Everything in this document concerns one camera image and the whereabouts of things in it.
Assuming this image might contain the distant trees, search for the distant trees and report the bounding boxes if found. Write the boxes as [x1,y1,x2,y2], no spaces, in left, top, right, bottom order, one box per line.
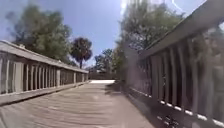
[93,48,116,74]

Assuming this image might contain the pale concrete path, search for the pale concrete path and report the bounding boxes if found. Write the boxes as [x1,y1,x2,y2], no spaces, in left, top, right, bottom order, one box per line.
[89,79,116,85]

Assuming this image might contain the dark round-crowned tree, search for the dark round-crowned tree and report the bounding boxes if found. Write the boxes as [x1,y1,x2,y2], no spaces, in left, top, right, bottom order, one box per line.
[69,36,94,70]

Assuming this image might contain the wooden plank bridge deck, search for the wooden plank bridge deck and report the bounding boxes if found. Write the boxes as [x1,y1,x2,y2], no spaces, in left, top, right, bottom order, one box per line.
[0,82,158,128]

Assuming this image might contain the large leafy tree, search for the large leafy tree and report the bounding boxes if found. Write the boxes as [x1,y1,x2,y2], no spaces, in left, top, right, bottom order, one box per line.
[4,3,74,65]
[111,0,186,74]

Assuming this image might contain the grey wooden railing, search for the grey wooden railing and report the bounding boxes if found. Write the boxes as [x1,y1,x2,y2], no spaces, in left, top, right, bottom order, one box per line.
[0,39,90,107]
[114,0,224,128]

